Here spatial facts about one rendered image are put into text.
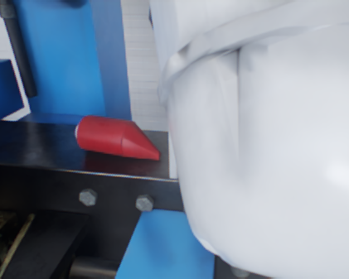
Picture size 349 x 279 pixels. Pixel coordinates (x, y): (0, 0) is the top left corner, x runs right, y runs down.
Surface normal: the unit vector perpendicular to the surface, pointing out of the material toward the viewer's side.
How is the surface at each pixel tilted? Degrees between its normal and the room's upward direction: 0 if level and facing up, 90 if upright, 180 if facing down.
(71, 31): 90
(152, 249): 0
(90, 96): 90
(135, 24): 90
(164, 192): 90
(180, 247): 0
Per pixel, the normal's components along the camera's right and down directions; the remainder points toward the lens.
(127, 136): 0.39, -0.17
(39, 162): -0.01, -0.89
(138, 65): -0.18, 0.45
